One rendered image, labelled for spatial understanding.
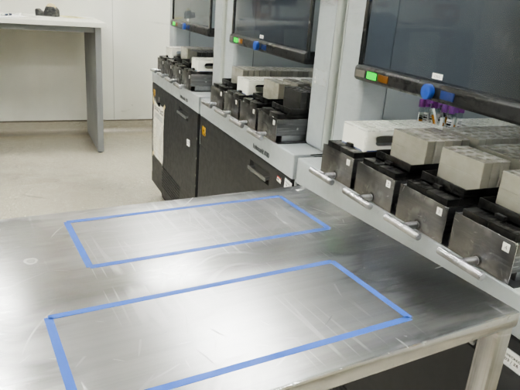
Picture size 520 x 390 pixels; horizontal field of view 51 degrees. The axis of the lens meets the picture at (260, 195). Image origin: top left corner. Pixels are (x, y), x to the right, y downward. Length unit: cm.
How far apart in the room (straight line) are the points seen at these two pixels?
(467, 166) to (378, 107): 41
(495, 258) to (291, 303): 44
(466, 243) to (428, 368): 27
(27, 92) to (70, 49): 47
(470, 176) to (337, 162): 34
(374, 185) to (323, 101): 42
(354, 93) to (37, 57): 347
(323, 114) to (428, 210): 57
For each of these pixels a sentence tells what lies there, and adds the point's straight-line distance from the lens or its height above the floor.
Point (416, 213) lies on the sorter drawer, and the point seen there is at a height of 77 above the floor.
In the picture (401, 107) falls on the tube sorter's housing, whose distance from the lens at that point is 146.
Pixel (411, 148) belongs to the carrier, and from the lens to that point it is 119.
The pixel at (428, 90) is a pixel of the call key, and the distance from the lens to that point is 112.
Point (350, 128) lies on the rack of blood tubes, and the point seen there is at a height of 85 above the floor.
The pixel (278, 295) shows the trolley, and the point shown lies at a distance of 61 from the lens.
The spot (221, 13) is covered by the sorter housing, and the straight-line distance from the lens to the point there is 228.
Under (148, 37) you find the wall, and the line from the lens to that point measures 467.
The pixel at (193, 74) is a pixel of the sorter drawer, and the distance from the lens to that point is 237.
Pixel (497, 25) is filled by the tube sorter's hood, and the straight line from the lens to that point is 105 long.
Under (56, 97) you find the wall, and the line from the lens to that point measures 464.
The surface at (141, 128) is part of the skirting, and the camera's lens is 477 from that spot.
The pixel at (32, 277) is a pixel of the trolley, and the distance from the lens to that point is 66.
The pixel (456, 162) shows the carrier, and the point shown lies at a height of 86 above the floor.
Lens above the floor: 113
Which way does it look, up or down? 20 degrees down
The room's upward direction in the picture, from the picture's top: 4 degrees clockwise
